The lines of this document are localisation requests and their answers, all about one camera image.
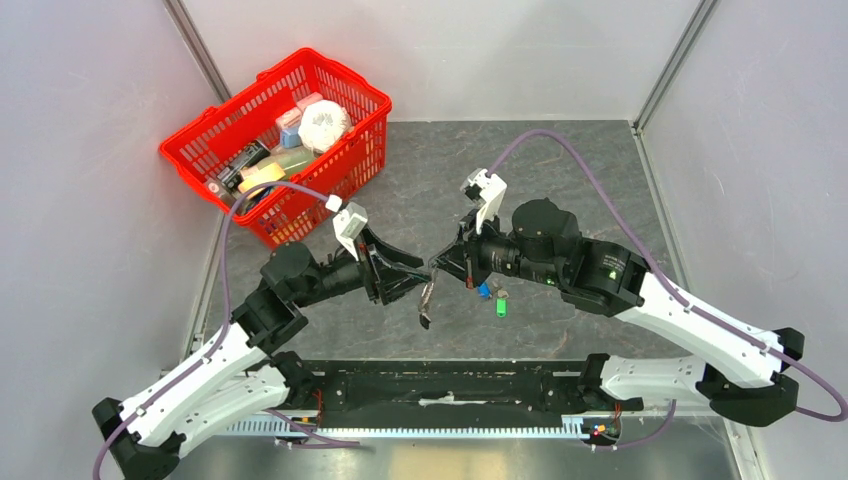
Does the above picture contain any keyring with key bunch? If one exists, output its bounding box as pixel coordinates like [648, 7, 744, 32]
[418, 269, 439, 330]

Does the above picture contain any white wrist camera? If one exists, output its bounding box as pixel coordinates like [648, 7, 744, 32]
[325, 195, 368, 260]
[461, 169, 507, 235]

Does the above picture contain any green bottle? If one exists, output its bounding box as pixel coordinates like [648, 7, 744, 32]
[255, 146, 316, 176]

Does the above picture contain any blue tag key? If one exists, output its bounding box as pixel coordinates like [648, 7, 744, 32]
[476, 283, 492, 300]

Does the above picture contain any green tag key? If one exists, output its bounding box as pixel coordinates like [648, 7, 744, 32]
[494, 287, 509, 318]

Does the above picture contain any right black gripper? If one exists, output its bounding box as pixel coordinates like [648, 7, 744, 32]
[430, 205, 565, 288]

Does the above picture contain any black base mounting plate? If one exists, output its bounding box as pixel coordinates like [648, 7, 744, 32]
[251, 359, 684, 431]

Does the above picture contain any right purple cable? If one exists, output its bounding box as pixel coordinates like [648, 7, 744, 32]
[488, 129, 848, 423]

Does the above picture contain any white slotted cable duct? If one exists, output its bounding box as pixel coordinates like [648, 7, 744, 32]
[220, 414, 593, 441]

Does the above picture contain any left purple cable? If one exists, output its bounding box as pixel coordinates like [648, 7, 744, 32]
[91, 181, 339, 480]

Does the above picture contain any blue small box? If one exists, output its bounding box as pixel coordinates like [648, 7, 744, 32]
[279, 126, 302, 149]

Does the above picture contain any white round package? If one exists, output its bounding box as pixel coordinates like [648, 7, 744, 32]
[298, 100, 353, 154]

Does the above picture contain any purple cable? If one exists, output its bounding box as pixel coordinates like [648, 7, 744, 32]
[488, 129, 848, 423]
[91, 181, 339, 480]

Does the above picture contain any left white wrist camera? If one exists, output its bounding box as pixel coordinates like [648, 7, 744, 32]
[325, 195, 368, 260]

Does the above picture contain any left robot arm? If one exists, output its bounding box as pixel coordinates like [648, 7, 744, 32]
[92, 228, 431, 479]

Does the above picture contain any yellow box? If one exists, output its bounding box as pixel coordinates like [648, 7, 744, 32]
[237, 162, 286, 198]

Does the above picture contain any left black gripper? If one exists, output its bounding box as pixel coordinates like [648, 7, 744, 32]
[293, 223, 432, 308]

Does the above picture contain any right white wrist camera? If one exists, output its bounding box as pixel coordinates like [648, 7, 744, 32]
[461, 169, 507, 235]

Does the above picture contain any red plastic shopping basket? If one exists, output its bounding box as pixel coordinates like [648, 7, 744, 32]
[159, 47, 392, 212]

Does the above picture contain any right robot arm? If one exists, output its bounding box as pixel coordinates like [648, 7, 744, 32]
[431, 199, 804, 427]

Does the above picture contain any pink white box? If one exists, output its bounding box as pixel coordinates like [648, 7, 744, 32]
[275, 92, 324, 130]

